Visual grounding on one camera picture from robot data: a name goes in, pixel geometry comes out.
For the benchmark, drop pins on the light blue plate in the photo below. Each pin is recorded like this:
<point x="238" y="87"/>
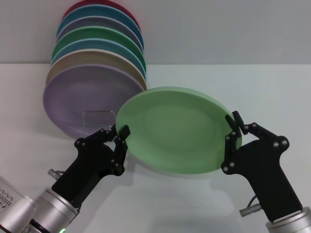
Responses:
<point x="80" y="46"/>

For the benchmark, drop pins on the beige plate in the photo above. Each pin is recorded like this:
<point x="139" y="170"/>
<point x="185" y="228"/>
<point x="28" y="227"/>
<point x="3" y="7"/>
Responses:
<point x="73" y="60"/>

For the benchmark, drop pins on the grey purple plate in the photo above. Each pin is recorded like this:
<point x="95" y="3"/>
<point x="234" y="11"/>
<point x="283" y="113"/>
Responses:
<point x="97" y="23"/>

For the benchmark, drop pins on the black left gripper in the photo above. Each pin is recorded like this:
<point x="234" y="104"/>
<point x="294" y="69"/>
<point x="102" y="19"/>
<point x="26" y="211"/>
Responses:
<point x="90" y="165"/>

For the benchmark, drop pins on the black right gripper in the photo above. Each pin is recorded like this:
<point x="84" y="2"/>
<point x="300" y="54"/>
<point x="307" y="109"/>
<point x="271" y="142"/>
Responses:
<point x="264" y="170"/>

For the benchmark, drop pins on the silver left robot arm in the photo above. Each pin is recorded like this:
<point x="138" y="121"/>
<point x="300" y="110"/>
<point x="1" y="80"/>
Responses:
<point x="41" y="208"/>

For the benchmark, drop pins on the clear plate rack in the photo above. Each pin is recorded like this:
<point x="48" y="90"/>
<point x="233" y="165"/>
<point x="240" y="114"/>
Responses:
<point x="97" y="119"/>

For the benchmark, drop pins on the teal blue plate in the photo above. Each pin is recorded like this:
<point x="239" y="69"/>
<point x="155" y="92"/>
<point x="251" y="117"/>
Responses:
<point x="80" y="14"/>

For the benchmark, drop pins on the dark green plate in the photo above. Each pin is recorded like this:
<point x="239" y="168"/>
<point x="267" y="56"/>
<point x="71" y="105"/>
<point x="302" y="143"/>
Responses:
<point x="80" y="35"/>

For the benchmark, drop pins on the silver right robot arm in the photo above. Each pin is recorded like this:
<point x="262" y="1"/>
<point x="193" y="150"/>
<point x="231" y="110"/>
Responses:
<point x="291" y="223"/>

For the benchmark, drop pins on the red plate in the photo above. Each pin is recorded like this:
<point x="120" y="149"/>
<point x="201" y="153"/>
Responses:
<point x="73" y="7"/>

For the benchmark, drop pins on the light green plate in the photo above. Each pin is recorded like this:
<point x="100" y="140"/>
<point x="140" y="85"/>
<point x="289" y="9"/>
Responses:
<point x="179" y="131"/>

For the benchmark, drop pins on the lavender plate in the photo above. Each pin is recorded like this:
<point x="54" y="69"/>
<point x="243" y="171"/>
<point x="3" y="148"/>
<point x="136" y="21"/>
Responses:
<point x="73" y="97"/>

